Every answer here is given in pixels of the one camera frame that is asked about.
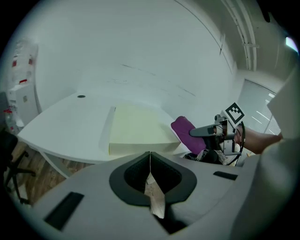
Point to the clear bottle red cap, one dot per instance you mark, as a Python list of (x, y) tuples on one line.
[(10, 119)]

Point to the white wall conduit pipes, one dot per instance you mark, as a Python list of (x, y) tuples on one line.
[(246, 35)]

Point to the white table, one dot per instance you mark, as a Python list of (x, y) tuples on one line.
[(70, 122)]

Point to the person's grey t-shirt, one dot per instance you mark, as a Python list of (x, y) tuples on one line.
[(276, 187)]

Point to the purple cloth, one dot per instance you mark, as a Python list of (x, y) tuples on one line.
[(187, 133)]

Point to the clear plastic bag red labels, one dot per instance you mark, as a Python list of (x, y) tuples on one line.
[(23, 61)]

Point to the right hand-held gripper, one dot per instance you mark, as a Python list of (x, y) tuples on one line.
[(232, 117)]

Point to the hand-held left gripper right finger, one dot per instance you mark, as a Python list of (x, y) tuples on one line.
[(206, 187)]

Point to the white cabinet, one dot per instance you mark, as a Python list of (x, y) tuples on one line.
[(25, 100)]

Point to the white window blind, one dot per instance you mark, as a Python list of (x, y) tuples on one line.
[(257, 105)]

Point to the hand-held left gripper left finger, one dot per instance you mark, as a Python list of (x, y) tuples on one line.
[(82, 182)]

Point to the black office chair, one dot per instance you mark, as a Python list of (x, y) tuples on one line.
[(8, 143)]

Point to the ceiling light panel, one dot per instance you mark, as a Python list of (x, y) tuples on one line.
[(291, 44)]

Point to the person's right forearm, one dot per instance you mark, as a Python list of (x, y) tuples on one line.
[(257, 140)]

